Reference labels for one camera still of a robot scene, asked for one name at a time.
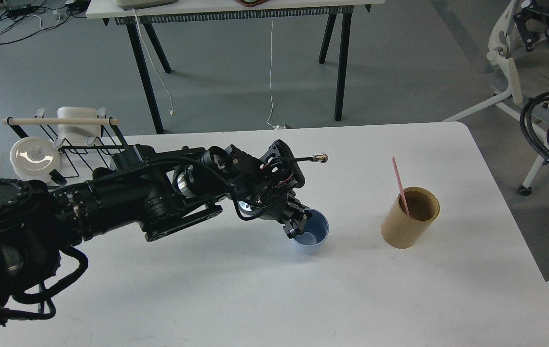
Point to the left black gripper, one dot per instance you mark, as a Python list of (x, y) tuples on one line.
[(264, 187)]

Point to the bamboo cylinder holder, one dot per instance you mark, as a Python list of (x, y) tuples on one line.
[(402, 227)]

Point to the white office chair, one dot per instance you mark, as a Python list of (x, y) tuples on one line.
[(521, 61)]

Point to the blue cup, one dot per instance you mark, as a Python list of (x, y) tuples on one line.
[(316, 231)]

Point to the white cup on rack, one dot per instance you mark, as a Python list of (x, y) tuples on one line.
[(77, 135)]

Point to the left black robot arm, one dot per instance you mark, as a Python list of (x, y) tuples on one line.
[(163, 192)]

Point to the pink chopstick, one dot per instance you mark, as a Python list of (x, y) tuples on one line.
[(400, 186)]

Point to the black wire dish rack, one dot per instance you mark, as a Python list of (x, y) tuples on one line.
[(68, 147)]

